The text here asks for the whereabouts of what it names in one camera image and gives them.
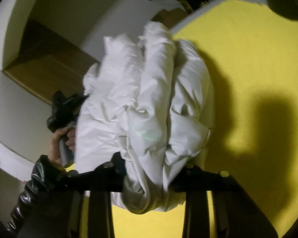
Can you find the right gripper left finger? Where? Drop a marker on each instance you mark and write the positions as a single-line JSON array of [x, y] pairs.
[[101, 182]]

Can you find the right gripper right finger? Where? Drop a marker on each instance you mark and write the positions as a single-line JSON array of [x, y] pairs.
[[235, 213]]

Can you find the white puffer jacket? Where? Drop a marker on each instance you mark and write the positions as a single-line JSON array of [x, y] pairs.
[[152, 102]]

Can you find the wooden wardrobe door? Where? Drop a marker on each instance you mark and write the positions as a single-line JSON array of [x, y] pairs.
[[48, 63]]

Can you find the open cardboard box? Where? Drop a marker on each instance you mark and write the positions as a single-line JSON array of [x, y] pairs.
[[170, 18]]

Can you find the yellow table cloth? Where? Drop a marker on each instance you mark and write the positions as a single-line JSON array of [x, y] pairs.
[[251, 54]]

